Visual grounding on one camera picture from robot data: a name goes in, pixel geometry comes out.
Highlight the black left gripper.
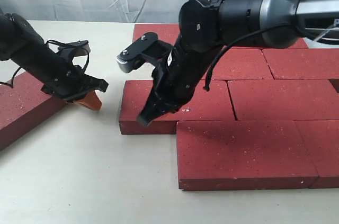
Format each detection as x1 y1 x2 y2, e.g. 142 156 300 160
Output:
15 40 109 111

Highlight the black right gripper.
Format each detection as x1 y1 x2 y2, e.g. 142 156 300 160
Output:
137 36 223 126

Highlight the red brick with white specks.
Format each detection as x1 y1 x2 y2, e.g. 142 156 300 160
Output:
118 79 236 136

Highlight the red brick with groove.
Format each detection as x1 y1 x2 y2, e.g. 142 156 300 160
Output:
212 49 273 80

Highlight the long red brick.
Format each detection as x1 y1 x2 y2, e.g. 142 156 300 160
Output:
1 72 66 150

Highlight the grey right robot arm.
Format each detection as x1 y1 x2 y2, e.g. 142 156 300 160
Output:
137 0 338 126

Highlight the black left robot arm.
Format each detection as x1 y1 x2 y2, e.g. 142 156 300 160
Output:
1 13 108 111

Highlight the back left red brick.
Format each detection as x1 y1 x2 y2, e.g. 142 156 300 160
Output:
132 24 180 45

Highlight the front large red brick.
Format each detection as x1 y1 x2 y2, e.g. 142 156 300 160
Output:
176 121 318 191

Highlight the second row right brick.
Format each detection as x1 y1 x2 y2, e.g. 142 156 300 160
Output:
262 48 338 91

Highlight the third row red brick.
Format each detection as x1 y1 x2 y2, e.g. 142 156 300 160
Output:
228 79 338 121

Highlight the back right red brick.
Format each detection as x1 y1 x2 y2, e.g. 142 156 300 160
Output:
232 38 308 50

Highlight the front right red brick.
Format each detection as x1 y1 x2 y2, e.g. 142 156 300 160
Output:
295 120 338 189

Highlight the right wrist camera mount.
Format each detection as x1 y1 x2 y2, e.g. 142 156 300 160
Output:
116 32 173 73

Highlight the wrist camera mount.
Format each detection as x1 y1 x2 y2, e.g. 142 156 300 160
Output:
116 32 173 73
57 40 91 70

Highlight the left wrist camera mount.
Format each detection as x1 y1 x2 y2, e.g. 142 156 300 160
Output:
57 40 91 70

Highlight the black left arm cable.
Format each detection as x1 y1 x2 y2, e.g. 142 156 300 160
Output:
0 39 91 88

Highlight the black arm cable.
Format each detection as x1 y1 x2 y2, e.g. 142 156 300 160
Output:
0 39 91 88
202 0 339 92

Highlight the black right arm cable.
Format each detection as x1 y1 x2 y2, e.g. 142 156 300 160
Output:
202 0 339 92

